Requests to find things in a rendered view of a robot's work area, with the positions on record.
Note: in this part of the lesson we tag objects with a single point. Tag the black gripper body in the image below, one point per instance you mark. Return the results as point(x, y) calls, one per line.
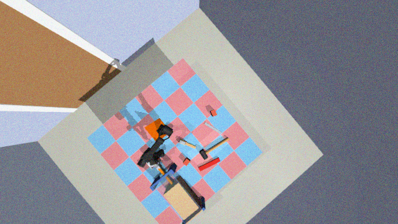
point(160, 153)

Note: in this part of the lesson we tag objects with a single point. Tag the black-headed mallet with wooden handle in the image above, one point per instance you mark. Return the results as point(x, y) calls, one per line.
point(204, 154)

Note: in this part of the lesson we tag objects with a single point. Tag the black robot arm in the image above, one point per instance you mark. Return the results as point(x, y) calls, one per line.
point(148, 155)

